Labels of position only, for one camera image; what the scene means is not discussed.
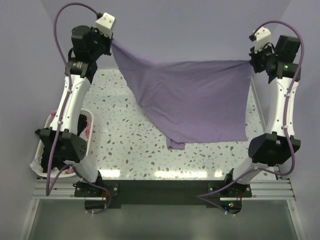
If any pink garment in basket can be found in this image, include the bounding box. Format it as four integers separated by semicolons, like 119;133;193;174
46;108;93;179

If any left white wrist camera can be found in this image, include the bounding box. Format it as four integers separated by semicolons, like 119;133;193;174
94;12;116;39

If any white laundry basket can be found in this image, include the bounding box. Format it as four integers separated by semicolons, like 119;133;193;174
34;110;94;179

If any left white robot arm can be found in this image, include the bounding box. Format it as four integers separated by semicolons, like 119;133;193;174
36;25;113;196

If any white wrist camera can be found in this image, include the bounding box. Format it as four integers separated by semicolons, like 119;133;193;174
94;12;116;39
249;27;272;53

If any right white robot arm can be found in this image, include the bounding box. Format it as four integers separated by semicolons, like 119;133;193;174
222;35;301;197

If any black garment in basket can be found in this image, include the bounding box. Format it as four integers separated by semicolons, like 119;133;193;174
35;114;88;173

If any purple t shirt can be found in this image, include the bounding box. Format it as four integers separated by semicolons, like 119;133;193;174
111;41;253;150

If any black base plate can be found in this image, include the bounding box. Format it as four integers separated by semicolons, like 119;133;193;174
73;180;252;212

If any aluminium rail frame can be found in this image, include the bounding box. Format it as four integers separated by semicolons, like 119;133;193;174
20;70;300;240

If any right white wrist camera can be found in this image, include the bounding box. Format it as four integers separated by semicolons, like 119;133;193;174
249;27;272;53

